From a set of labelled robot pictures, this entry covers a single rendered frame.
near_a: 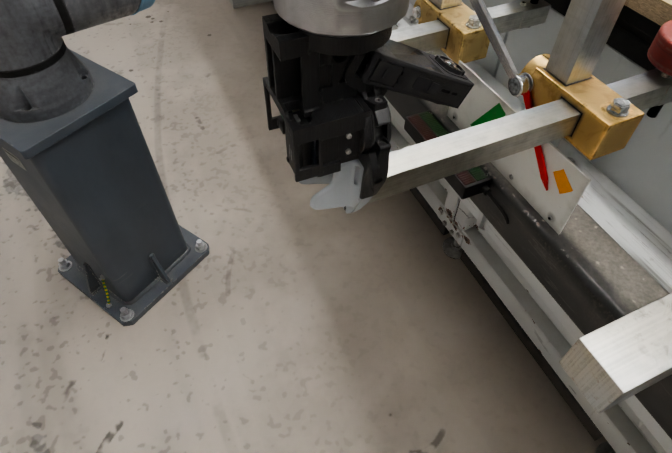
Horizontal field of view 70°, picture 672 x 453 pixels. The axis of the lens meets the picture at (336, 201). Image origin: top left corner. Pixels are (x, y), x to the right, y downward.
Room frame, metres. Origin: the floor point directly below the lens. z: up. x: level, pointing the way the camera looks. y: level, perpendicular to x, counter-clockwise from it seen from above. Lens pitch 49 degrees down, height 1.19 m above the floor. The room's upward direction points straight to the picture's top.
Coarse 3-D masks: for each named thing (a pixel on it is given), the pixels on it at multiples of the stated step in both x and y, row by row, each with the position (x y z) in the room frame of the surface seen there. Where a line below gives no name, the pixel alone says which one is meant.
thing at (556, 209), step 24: (480, 96) 0.55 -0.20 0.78; (456, 120) 0.58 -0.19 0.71; (552, 144) 0.43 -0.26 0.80; (504, 168) 0.48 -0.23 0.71; (528, 168) 0.44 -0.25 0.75; (552, 168) 0.41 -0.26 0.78; (576, 168) 0.39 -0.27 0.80; (528, 192) 0.43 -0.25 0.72; (552, 192) 0.40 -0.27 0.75; (576, 192) 0.37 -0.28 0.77; (552, 216) 0.39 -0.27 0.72
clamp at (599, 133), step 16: (528, 64) 0.50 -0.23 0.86; (544, 64) 0.49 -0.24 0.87; (544, 80) 0.47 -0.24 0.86; (592, 80) 0.46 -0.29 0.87; (544, 96) 0.46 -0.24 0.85; (560, 96) 0.44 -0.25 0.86; (576, 96) 0.43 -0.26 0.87; (592, 96) 0.43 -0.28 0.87; (608, 96) 0.43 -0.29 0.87; (592, 112) 0.40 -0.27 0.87; (640, 112) 0.40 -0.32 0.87; (576, 128) 0.41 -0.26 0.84; (592, 128) 0.39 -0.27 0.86; (608, 128) 0.38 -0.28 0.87; (624, 128) 0.39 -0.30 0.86; (576, 144) 0.40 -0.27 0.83; (592, 144) 0.38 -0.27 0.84; (608, 144) 0.38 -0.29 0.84; (624, 144) 0.40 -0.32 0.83
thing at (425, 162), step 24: (648, 72) 0.49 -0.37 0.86; (624, 96) 0.44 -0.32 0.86; (648, 96) 0.45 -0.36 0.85; (504, 120) 0.40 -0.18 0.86; (528, 120) 0.40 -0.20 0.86; (552, 120) 0.40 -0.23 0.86; (576, 120) 0.41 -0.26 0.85; (432, 144) 0.36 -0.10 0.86; (456, 144) 0.36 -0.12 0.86; (480, 144) 0.36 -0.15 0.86; (504, 144) 0.37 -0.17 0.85; (528, 144) 0.38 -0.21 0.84; (408, 168) 0.33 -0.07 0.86; (432, 168) 0.34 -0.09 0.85; (456, 168) 0.35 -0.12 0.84; (384, 192) 0.31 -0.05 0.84
